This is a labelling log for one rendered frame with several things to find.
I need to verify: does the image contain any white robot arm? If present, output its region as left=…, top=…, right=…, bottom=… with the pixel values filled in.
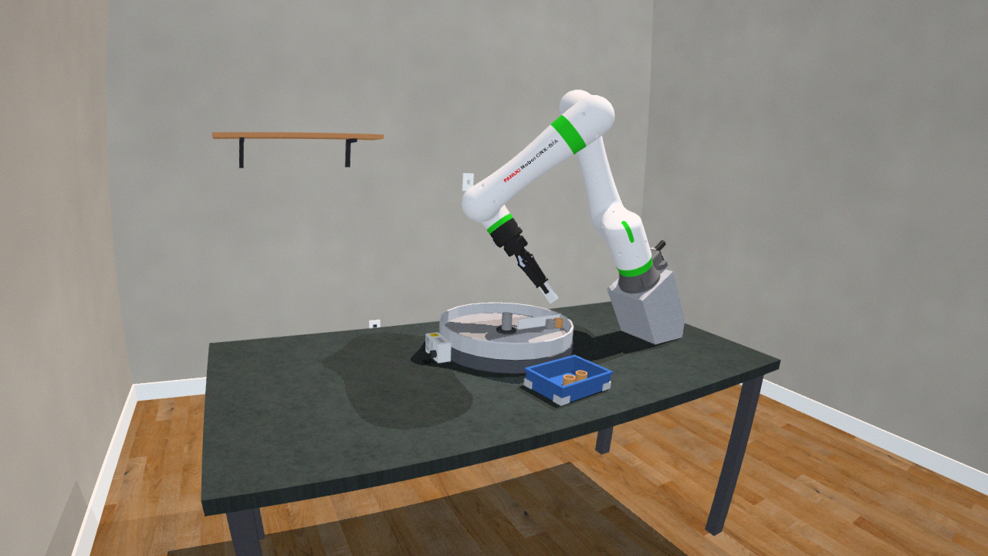
left=462, top=90, right=668, bottom=293

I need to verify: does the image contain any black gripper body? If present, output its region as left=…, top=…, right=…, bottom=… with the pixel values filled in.
left=504, top=236, right=530, bottom=264

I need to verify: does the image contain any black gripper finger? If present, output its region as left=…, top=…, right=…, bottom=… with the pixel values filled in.
left=527, top=252, right=558, bottom=298
left=517, top=253, right=557, bottom=303

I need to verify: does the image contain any blue plastic crate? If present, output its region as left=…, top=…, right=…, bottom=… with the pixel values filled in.
left=524, top=355, right=613, bottom=406

